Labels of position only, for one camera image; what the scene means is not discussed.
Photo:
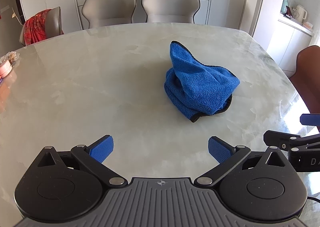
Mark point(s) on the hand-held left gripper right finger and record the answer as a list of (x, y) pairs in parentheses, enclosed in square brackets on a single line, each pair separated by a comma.
[(220, 150)]

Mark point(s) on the brown chair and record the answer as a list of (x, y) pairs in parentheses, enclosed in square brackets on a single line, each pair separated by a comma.
[(310, 74)]

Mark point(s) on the clear plastic bag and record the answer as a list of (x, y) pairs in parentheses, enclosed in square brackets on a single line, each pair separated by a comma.
[(11, 56)]

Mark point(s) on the red patterned cloth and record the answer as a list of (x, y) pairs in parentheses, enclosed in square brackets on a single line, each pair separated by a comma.
[(36, 28)]

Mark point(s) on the pink round container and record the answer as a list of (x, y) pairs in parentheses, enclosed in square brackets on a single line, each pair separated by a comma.
[(5, 70)]

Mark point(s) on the grey upholstered chair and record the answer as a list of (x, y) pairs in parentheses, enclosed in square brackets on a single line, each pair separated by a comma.
[(170, 4), (110, 8)]

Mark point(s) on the white branch decoration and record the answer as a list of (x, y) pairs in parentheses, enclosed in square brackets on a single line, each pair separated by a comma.
[(15, 4)]

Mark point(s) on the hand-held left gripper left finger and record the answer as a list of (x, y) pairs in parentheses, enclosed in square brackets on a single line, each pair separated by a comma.
[(102, 149)]

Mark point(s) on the grey chair with red cloth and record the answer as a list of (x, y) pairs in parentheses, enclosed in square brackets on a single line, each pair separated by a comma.
[(56, 21)]

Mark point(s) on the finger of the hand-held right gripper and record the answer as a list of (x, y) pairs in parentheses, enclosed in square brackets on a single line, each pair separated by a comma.
[(310, 119), (275, 137)]

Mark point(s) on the white side counter cabinet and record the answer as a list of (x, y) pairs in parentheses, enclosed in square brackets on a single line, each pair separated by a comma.
[(287, 42)]

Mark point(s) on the mint green jug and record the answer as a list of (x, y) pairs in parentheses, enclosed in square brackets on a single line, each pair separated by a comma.
[(285, 4)]

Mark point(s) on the blue towel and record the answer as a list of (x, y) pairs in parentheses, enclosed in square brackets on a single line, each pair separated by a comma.
[(200, 84)]

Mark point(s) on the white electric kettle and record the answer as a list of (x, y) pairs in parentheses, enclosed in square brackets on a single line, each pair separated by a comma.
[(298, 14)]

